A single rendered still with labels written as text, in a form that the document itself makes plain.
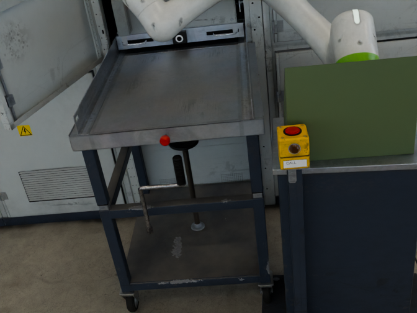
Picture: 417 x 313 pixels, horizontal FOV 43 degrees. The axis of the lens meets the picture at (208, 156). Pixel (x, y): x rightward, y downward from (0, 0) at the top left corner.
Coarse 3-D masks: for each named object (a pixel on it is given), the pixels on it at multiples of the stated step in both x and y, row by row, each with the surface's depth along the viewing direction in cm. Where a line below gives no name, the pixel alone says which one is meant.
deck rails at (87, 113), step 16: (112, 48) 220; (240, 48) 216; (112, 64) 218; (240, 64) 202; (96, 80) 193; (112, 80) 204; (240, 80) 189; (96, 96) 192; (80, 112) 172; (96, 112) 181; (80, 128) 171
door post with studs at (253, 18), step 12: (252, 0) 212; (252, 12) 215; (252, 24) 218; (252, 36) 220; (264, 60) 226; (264, 72) 228; (264, 84) 231; (264, 96) 234; (264, 108) 237; (264, 120) 241; (264, 144) 247; (264, 156) 251; (264, 168) 254
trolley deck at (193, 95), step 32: (128, 64) 218; (160, 64) 213; (192, 64) 209; (224, 64) 205; (256, 64) 200; (128, 96) 190; (160, 96) 187; (192, 96) 184; (224, 96) 181; (256, 96) 178; (96, 128) 172; (128, 128) 169; (160, 128) 167; (192, 128) 166; (224, 128) 166; (256, 128) 166
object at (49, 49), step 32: (0, 0) 171; (32, 0) 187; (64, 0) 203; (0, 32) 175; (32, 32) 189; (64, 32) 205; (96, 32) 220; (0, 64) 173; (32, 64) 190; (64, 64) 207; (96, 64) 222; (0, 96) 173; (32, 96) 192
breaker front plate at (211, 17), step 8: (224, 0) 217; (232, 0) 217; (216, 8) 219; (224, 8) 219; (232, 8) 219; (200, 16) 221; (208, 16) 221; (216, 16) 220; (224, 16) 220; (232, 16) 220; (136, 24) 223; (192, 24) 223; (200, 24) 222; (208, 24) 222; (216, 24) 222; (136, 32) 225; (144, 32) 225
